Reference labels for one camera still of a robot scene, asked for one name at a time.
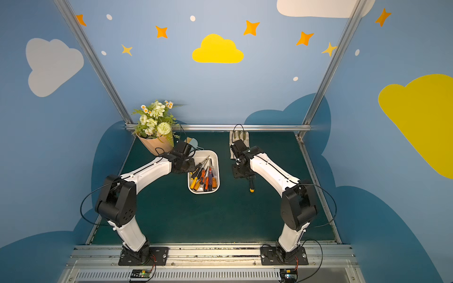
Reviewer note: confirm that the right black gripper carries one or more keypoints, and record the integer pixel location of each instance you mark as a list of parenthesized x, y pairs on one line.
[(242, 171)]

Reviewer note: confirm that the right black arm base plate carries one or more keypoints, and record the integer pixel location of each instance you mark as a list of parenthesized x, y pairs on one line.
[(275, 255)]

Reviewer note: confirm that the aluminium frame post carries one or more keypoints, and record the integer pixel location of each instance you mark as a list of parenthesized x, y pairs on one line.
[(334, 63), (70, 18)]

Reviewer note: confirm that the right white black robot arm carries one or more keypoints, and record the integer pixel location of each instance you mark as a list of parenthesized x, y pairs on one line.
[(298, 197)]

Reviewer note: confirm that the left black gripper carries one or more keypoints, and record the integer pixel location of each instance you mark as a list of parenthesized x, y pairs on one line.
[(191, 160)]

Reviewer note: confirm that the white green artificial flowers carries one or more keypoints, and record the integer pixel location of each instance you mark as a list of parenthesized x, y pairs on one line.
[(156, 120)]

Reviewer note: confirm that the right small circuit board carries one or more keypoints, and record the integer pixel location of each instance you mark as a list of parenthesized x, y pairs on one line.
[(288, 276)]

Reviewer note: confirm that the small circuit board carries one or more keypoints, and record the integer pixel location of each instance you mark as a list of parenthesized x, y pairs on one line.
[(288, 276), (140, 275)]

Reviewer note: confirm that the beige work glove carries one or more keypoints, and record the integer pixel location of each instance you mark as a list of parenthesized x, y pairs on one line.
[(239, 135)]

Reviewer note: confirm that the tan flower pot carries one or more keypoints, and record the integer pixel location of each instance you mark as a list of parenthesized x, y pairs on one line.
[(158, 145)]

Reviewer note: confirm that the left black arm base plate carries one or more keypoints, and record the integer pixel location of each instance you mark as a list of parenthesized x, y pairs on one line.
[(146, 256)]

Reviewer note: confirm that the right aluminium frame post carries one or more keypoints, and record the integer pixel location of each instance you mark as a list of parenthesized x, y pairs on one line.
[(334, 63)]

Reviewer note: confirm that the left aluminium frame post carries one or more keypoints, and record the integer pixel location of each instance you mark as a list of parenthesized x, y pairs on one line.
[(70, 18)]

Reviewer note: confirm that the yellow handle screwdriver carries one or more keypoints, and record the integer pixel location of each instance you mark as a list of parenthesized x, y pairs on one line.
[(196, 176)]

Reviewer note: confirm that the left small circuit board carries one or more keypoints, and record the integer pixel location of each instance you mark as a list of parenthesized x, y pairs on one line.
[(140, 275)]

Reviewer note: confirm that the white plastic storage box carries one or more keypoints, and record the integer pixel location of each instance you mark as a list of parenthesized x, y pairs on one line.
[(200, 156)]

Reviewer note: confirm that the orange black screwdriver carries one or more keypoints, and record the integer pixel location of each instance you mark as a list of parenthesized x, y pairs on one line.
[(209, 183)]

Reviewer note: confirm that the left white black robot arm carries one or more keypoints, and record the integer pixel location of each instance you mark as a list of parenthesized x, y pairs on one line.
[(117, 201)]

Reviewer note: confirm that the black yellow screwdriver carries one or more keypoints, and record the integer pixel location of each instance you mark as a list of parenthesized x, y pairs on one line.
[(251, 183)]

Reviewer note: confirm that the horizontal aluminium frame rail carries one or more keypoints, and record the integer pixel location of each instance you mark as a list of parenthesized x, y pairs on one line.
[(247, 128)]

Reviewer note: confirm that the front aluminium mounting rail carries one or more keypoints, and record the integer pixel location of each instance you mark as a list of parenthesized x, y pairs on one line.
[(213, 263)]

